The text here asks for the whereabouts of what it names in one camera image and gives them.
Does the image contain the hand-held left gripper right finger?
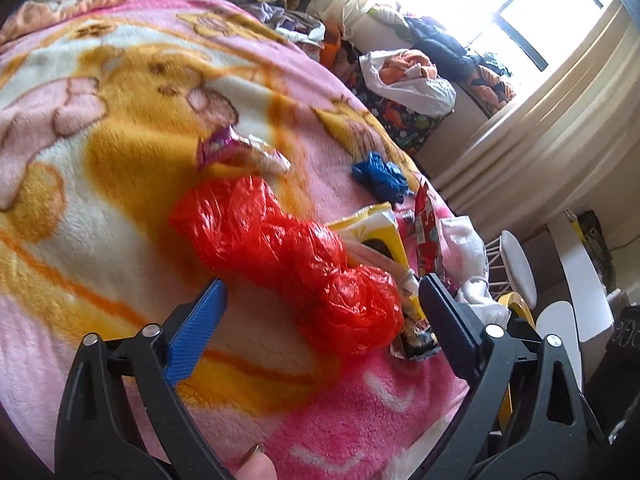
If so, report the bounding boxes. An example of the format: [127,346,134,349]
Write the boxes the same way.
[419,274,606,480]

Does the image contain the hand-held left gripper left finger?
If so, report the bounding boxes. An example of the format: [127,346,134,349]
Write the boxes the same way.
[55,278,236,480]

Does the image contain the yellow rimmed trash bin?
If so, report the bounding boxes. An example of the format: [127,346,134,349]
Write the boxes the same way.
[492,292,533,433]

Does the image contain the red plastic bag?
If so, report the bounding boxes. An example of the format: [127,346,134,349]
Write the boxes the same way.
[169,175,405,358]

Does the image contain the clear silver wrapper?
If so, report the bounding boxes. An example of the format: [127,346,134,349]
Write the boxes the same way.
[231,132,292,175]

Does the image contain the person's left hand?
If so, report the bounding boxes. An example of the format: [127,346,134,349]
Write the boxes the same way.
[235,442,278,480]

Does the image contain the red snack packet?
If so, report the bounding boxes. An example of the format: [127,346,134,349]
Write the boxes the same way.
[411,177,445,281]

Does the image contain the yellow snack packet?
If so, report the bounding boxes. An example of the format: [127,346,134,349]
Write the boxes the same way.
[325,202,426,321]

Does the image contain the pink printed blanket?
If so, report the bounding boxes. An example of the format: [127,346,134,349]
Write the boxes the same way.
[0,0,481,480]

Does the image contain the crumpled blue plastic bag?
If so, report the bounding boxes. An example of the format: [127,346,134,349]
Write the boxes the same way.
[351,151,413,204]

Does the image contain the purple snack wrapper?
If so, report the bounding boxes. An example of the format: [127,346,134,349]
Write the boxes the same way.
[196,125,237,171]

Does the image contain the dinosaur print bag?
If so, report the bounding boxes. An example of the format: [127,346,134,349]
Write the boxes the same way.
[347,67,448,158]

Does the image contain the cream curtain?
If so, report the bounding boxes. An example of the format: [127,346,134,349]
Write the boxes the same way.
[307,0,640,241]

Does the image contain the white plastic bag with clothes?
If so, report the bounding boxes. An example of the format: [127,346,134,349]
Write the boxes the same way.
[359,49,457,115]

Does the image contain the dark clothes on windowsill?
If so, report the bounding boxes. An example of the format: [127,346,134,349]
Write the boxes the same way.
[370,5,518,106]

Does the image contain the window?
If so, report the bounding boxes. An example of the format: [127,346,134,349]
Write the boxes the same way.
[400,0,621,73]

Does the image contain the white wire stool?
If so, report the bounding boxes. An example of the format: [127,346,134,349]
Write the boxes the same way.
[482,230,538,311]

